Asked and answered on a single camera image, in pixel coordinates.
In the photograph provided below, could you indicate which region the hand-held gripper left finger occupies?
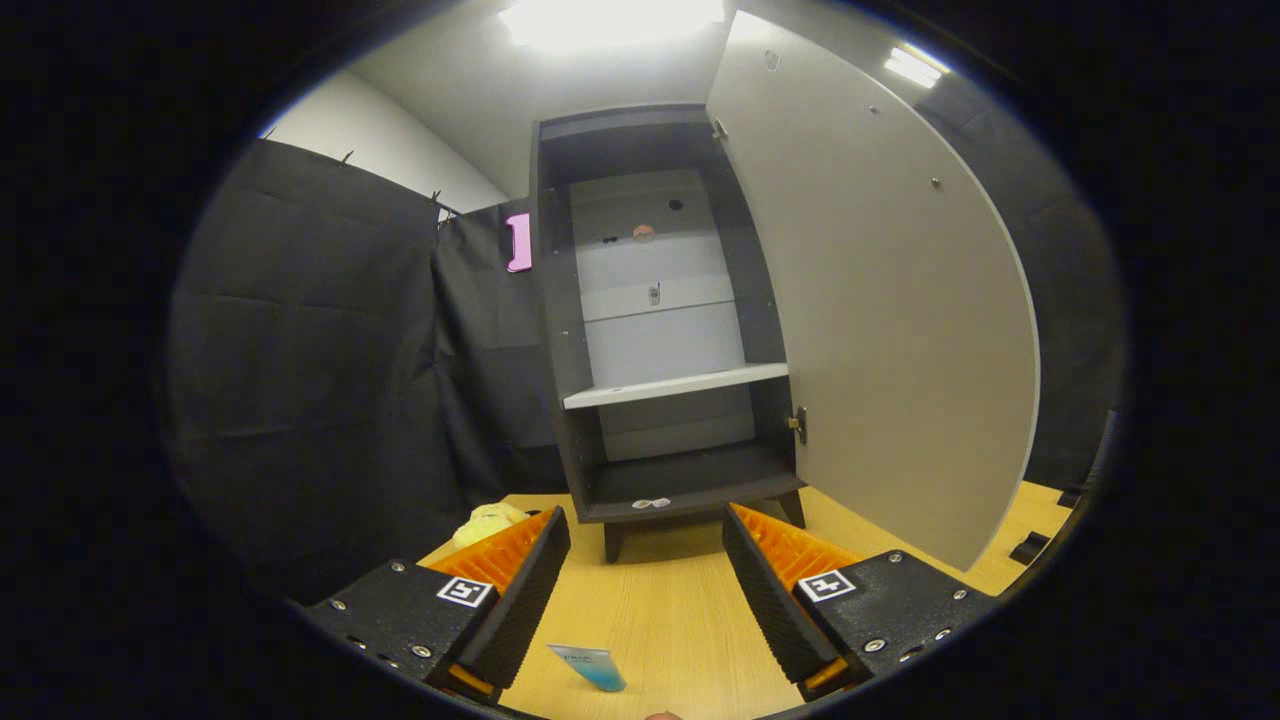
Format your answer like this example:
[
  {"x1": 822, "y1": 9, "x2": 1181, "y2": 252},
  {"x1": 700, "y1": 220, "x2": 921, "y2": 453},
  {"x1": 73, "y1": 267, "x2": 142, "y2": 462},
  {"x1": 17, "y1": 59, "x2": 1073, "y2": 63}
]
[{"x1": 300, "y1": 506, "x2": 573, "y2": 707}]

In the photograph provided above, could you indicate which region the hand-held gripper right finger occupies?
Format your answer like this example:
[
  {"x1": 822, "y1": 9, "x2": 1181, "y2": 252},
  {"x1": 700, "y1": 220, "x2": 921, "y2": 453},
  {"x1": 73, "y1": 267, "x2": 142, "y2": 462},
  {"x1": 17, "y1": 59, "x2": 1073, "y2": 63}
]
[{"x1": 721, "y1": 502, "x2": 996, "y2": 705}]

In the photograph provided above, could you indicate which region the white blue cosmetic tube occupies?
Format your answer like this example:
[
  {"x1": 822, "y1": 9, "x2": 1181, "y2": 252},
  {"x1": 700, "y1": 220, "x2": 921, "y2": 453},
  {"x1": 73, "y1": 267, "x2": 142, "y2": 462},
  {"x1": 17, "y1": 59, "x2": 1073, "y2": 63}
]
[{"x1": 548, "y1": 644, "x2": 627, "y2": 693}]

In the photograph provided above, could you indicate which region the yellow soft toy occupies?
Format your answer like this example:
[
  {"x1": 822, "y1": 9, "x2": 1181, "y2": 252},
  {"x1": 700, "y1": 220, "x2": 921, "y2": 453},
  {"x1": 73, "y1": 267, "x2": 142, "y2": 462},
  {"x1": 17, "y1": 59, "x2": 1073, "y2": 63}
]
[{"x1": 452, "y1": 503, "x2": 531, "y2": 549}]

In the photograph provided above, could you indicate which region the black backdrop cloth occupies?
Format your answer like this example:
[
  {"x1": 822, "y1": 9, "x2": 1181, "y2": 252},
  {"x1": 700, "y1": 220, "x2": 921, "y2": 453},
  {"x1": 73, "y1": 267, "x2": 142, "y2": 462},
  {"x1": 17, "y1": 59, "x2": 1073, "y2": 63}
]
[{"x1": 165, "y1": 60, "x2": 1131, "y2": 606}]

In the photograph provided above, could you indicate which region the double strip ceiling light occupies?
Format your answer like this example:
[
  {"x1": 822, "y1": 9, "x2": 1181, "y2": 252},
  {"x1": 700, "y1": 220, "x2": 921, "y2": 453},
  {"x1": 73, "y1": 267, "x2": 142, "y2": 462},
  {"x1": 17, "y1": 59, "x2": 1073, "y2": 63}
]
[{"x1": 883, "y1": 42, "x2": 951, "y2": 89}]

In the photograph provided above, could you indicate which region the large ceiling light panel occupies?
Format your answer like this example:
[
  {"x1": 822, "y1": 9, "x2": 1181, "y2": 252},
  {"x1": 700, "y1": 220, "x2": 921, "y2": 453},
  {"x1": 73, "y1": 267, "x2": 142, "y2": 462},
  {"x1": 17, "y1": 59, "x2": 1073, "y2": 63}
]
[{"x1": 498, "y1": 0, "x2": 726, "y2": 51}]

